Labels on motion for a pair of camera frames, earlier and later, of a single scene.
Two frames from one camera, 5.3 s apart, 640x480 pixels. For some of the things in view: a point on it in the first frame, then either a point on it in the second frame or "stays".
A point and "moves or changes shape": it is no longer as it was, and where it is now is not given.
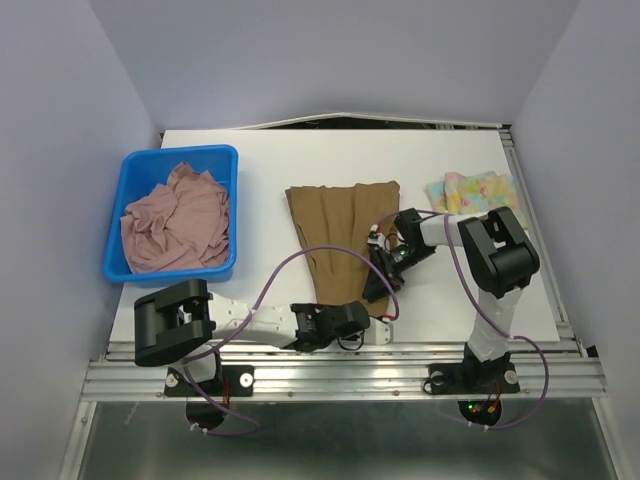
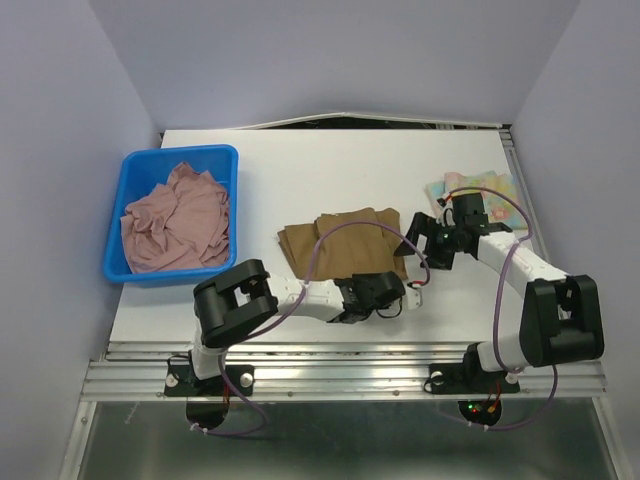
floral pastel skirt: [475, 194] stays
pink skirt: [183, 224] stays
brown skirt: [342, 216] moves or changes shape
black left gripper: [330, 306] to [357, 278]
